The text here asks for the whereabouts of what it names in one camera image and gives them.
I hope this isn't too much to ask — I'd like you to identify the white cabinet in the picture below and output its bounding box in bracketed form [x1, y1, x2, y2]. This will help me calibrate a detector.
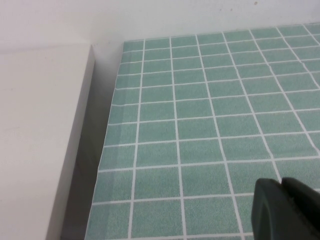
[0, 41, 98, 240]

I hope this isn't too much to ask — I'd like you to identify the green tiled tablecloth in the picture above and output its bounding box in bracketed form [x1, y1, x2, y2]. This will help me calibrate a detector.
[83, 21, 320, 240]

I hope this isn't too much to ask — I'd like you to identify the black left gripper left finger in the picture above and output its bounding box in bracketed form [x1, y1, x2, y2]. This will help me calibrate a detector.
[251, 177, 316, 240]

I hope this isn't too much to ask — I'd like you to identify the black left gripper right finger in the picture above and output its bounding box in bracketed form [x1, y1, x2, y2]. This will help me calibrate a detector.
[280, 177, 320, 240]

